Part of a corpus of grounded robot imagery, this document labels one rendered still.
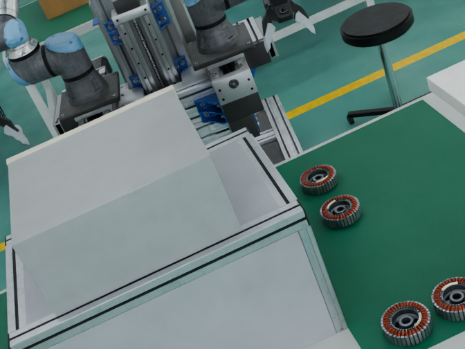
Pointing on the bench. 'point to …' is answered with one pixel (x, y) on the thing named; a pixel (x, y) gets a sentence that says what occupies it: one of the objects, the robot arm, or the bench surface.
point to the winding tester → (115, 201)
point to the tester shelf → (63, 325)
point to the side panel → (306, 235)
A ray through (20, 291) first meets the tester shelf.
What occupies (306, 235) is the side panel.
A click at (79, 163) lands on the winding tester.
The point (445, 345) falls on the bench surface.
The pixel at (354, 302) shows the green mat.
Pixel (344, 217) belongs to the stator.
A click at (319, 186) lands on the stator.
